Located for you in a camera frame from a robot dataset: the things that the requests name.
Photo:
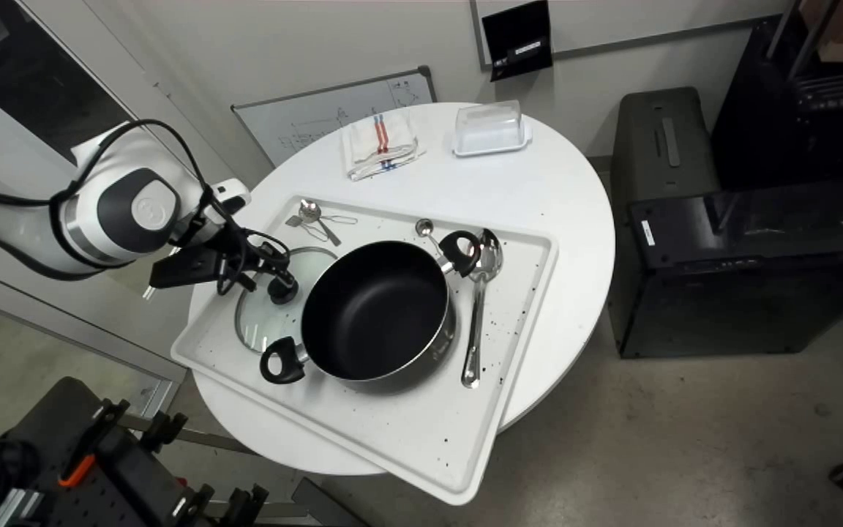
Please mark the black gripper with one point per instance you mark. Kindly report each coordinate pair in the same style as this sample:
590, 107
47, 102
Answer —
236, 250

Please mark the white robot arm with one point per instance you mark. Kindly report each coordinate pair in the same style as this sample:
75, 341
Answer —
110, 208

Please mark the black cooking pot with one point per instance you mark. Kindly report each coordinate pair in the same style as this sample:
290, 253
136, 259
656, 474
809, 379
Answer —
373, 312

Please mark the small metal measuring spoon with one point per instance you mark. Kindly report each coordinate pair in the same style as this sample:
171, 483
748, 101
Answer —
424, 225

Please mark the folded white striped towel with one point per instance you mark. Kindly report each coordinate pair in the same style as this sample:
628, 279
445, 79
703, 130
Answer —
381, 142

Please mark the large metal ladle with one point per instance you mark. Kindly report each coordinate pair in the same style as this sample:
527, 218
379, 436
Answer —
482, 293

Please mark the white plastic tray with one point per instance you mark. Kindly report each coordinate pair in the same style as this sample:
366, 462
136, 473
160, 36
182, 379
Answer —
410, 429

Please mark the clear plastic container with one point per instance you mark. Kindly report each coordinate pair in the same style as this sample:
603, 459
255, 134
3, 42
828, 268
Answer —
486, 130

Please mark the black robot cart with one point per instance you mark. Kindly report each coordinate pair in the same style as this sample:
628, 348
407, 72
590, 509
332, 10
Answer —
51, 440

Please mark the black cabinet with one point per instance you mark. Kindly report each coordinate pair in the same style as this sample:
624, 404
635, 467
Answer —
733, 253

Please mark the dark storage shelf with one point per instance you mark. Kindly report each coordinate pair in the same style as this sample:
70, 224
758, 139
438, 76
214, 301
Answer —
811, 88

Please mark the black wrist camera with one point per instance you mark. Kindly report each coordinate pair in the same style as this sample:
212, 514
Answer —
186, 268

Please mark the small whiteboard leaning on wall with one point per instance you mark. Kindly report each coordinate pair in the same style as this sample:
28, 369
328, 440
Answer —
334, 111

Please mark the black wall marker holder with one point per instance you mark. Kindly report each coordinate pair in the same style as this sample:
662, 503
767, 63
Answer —
515, 39

